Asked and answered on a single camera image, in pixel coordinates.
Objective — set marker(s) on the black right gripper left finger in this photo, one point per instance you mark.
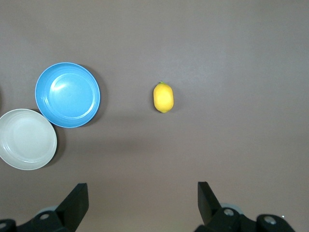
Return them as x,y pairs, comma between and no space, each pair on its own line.
67,212

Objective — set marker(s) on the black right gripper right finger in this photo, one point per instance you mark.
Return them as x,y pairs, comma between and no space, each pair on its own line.
217,217

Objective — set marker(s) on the yellow lemon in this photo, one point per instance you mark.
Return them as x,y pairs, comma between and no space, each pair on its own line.
163,97

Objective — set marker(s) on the pale beige plate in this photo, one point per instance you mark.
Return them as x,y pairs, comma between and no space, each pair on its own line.
26,140

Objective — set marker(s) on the blue plate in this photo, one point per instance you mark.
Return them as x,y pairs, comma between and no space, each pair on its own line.
67,96

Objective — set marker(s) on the brown table cover sheet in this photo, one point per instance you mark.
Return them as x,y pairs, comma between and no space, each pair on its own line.
217,48

